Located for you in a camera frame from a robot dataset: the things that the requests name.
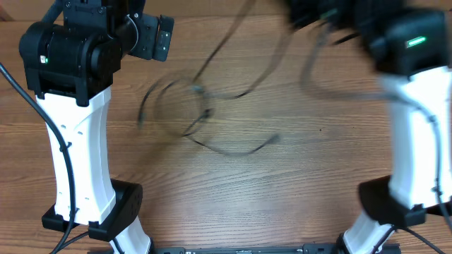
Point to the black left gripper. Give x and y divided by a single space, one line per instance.
149 28

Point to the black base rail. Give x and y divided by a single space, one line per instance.
307 248

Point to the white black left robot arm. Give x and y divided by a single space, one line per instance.
70 58

